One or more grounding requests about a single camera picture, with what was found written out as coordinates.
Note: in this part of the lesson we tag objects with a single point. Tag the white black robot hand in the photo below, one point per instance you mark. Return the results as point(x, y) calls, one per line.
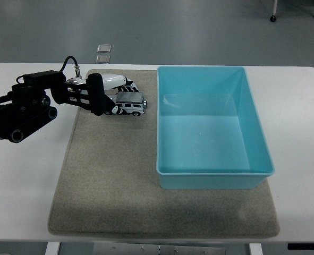
point(111, 81)

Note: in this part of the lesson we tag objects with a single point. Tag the white toy car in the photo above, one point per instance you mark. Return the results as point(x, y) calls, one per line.
point(131, 102)

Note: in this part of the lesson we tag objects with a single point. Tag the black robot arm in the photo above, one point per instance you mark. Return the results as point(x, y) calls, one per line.
point(32, 101)

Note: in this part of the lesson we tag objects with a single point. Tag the light blue plastic box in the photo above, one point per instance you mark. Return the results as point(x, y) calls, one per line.
point(207, 140)

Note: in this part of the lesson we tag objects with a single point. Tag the square metal floor plate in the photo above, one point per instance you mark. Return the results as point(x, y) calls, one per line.
point(103, 59)
point(104, 48)

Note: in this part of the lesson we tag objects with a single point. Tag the beige grey felt mat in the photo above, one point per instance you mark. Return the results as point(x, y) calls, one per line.
point(111, 172)

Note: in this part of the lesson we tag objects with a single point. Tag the grey metal plate with screws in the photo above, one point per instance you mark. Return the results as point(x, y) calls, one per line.
point(159, 250)

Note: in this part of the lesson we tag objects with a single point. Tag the white cart with casters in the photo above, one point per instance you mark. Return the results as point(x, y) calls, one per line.
point(275, 8)

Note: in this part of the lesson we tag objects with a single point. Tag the white table leg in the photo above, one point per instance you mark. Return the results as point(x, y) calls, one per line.
point(255, 250)
point(51, 249)

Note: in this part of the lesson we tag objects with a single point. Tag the black table control panel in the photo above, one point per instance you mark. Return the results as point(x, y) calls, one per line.
point(305, 246)

